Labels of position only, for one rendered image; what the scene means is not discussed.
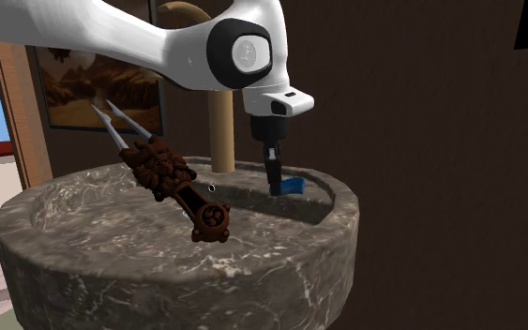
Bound framed brown landscape picture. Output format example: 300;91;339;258
27;0;167;137

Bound round grey marble sink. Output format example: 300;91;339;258
0;155;361;330

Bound tan curved faucet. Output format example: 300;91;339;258
156;0;236;174

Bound carved brown two-prong fork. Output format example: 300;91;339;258
90;99;233;245

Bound blue block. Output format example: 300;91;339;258
269;176;307;197

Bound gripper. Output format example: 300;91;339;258
249;114;290;197

